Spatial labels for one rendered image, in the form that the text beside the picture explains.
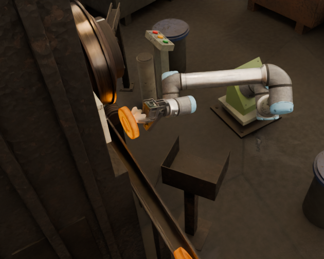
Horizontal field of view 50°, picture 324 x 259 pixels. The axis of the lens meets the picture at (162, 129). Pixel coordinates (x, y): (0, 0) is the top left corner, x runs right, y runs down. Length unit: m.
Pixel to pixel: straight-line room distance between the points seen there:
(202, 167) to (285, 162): 0.99
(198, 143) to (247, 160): 0.38
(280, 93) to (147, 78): 1.11
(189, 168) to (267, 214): 0.78
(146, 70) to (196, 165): 1.06
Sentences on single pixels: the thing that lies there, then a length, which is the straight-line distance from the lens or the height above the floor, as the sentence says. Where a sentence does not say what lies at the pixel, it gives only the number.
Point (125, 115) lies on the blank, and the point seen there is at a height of 0.90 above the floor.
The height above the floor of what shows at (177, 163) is 0.61.
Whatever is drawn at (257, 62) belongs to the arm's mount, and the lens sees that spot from 2.77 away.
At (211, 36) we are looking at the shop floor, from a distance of 3.77.
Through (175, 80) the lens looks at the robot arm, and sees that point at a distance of 1.85.
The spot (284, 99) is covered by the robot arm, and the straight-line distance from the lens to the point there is 1.88.
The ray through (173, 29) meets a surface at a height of 0.43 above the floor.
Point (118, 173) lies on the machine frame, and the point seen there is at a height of 0.87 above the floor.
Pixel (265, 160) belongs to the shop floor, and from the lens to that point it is 2.59.
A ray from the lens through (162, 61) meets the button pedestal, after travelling 2.69.
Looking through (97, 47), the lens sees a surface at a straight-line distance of 1.38.
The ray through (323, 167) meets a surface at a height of 0.43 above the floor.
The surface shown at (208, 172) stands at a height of 0.59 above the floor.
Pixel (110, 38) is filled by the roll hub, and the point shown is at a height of 1.22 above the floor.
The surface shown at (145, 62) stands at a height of 0.51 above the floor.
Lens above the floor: 1.98
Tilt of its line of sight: 46 degrees down
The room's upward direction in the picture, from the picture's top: 5 degrees counter-clockwise
